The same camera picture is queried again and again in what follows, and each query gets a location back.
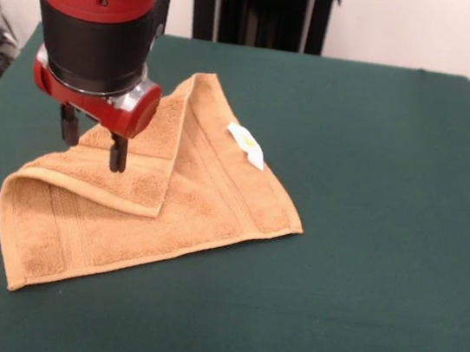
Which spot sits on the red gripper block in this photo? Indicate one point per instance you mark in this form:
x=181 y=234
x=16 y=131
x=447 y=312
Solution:
x=129 y=115

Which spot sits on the tan terry towel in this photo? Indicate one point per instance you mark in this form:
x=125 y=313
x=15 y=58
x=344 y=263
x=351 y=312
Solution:
x=146 y=216

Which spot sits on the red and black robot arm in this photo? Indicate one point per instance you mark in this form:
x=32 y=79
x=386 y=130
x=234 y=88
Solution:
x=98 y=25

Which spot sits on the dark green table cloth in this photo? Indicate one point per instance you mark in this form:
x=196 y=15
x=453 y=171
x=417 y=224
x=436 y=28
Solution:
x=333 y=286

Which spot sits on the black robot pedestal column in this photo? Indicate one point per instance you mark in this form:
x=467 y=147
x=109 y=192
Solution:
x=263 y=9

